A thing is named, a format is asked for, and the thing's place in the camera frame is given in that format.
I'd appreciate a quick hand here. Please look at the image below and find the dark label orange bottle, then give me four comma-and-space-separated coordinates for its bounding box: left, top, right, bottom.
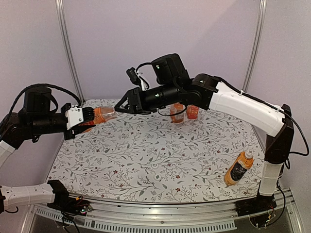
224, 150, 254, 187

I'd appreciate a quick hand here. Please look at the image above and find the right aluminium frame post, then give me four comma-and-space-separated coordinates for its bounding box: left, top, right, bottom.
242, 0, 267, 92

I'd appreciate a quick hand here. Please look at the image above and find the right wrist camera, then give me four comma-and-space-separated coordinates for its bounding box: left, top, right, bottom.
126, 67, 150, 91

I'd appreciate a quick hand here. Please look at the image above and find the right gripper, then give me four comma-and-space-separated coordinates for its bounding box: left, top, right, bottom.
114, 81, 180, 115

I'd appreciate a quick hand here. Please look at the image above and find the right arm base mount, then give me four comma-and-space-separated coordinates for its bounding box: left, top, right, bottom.
235, 194, 276, 228

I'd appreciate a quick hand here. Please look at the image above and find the aluminium front rail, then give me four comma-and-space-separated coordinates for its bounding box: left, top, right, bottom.
21, 189, 304, 233

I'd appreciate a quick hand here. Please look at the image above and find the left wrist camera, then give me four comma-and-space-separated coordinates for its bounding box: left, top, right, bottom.
65, 105, 84, 130

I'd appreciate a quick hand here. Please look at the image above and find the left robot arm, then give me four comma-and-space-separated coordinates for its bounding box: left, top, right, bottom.
0, 83, 95, 216

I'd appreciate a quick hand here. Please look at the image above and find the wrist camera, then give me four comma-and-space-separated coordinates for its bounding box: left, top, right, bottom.
65, 105, 84, 130
126, 67, 150, 91

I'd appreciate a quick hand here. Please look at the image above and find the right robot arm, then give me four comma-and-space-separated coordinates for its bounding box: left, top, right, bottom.
115, 53, 300, 212

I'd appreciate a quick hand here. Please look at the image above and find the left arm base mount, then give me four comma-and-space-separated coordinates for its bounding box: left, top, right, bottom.
47, 180, 92, 216

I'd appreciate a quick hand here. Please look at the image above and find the floral patterned table mat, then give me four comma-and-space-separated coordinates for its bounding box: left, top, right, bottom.
48, 109, 264, 203

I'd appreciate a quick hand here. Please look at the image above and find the aluminium frame post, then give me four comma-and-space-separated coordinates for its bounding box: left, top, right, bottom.
242, 0, 267, 92
55, 0, 85, 102

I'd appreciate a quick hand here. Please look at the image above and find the left aluminium frame post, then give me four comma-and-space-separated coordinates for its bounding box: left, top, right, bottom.
55, 0, 85, 102

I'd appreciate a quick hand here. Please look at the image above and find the orange tea bottle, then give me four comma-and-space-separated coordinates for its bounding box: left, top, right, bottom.
170, 103, 184, 123
186, 105, 199, 120
79, 106, 117, 133

